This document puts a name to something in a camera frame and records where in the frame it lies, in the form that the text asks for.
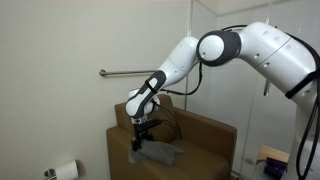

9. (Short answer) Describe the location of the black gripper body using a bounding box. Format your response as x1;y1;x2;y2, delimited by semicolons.
132;124;154;142

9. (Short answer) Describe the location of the grey terry towel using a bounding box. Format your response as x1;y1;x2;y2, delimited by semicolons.
127;139;185;166

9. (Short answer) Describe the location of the brown leather armchair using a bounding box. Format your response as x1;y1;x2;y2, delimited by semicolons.
105;93;238;180

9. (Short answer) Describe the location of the white toilet paper roll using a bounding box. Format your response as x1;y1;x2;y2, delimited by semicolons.
53;160;80;180

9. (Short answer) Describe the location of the glass shower partition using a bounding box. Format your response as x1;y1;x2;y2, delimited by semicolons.
184;0;320;180

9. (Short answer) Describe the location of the purple object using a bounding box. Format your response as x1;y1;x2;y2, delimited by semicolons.
263;157;288;180

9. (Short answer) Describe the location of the chrome wall grab bar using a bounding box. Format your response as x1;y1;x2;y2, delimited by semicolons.
98;68;158;77

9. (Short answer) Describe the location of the chrome shower door handle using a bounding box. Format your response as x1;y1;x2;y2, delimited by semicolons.
262;78;271;98

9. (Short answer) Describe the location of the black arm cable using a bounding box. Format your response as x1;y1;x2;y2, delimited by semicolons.
151;24;320;180

